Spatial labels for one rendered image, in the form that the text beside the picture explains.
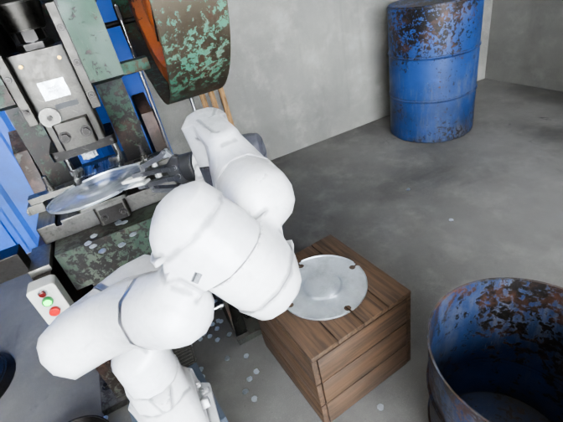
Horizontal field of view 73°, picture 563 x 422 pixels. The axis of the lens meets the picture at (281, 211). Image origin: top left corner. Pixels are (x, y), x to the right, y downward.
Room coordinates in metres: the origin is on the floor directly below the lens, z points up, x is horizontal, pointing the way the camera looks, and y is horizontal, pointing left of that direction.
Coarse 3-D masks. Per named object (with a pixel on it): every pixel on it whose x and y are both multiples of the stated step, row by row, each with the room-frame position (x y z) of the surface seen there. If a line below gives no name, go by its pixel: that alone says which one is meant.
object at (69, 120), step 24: (24, 48) 1.21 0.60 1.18; (48, 48) 1.19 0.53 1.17; (24, 72) 1.16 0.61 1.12; (48, 72) 1.18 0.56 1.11; (72, 72) 1.20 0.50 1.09; (48, 96) 1.17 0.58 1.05; (72, 96) 1.19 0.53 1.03; (48, 120) 1.14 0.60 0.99; (72, 120) 1.16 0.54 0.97; (96, 120) 1.20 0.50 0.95; (72, 144) 1.14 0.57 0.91
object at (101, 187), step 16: (96, 176) 1.15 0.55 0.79; (112, 176) 1.10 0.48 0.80; (128, 176) 1.04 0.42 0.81; (64, 192) 1.08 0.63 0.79; (80, 192) 1.01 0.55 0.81; (96, 192) 0.97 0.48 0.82; (112, 192) 0.94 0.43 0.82; (48, 208) 0.96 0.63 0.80; (64, 208) 0.92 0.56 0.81; (80, 208) 0.88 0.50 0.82
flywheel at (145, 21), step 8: (128, 0) 1.68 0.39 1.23; (136, 0) 1.63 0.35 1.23; (144, 0) 1.55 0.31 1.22; (136, 8) 1.62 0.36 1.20; (144, 8) 1.61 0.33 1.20; (136, 16) 1.62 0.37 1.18; (144, 16) 1.61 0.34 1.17; (144, 24) 1.59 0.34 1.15; (152, 24) 1.55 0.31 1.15; (144, 32) 1.58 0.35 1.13; (152, 32) 1.57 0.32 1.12; (152, 40) 1.54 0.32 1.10; (152, 48) 1.52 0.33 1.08; (160, 48) 1.50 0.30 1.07; (152, 56) 1.55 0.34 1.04; (160, 56) 1.46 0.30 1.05; (160, 64) 1.44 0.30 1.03
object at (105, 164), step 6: (102, 162) 1.29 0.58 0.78; (108, 162) 1.27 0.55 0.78; (114, 162) 1.26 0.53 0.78; (120, 162) 1.31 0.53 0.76; (84, 168) 1.27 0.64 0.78; (90, 168) 1.26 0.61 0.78; (96, 168) 1.24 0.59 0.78; (102, 168) 1.23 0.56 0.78; (78, 174) 1.23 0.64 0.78; (84, 174) 1.22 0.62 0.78
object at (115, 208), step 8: (112, 168) 1.21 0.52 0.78; (88, 176) 1.18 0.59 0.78; (112, 200) 0.99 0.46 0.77; (120, 200) 1.10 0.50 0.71; (88, 208) 0.96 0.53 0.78; (96, 208) 1.08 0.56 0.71; (104, 208) 1.08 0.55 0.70; (112, 208) 1.09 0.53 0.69; (120, 208) 1.10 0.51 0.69; (128, 208) 1.11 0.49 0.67; (96, 216) 1.08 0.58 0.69; (104, 216) 1.08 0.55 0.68; (112, 216) 1.09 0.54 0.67; (120, 216) 1.09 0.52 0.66; (104, 224) 1.08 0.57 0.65
